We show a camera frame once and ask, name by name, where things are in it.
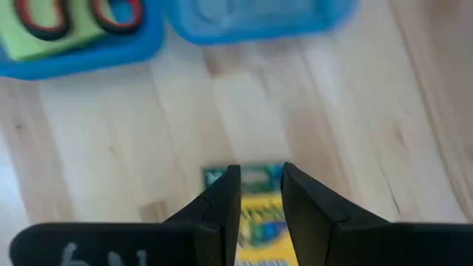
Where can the yellow green crayon box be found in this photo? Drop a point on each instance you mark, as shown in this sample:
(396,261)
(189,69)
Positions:
(262,221)

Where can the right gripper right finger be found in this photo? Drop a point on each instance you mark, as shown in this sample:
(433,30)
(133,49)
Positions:
(351,240)

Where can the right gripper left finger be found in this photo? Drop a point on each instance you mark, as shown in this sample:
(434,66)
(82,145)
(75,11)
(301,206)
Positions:
(184,240)

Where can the blue translucent plastic pencil box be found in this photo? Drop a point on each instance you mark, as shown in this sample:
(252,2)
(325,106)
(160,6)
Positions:
(258,26)

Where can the yellow-green notepad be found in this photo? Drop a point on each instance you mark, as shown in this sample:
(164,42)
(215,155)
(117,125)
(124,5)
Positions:
(22,44)

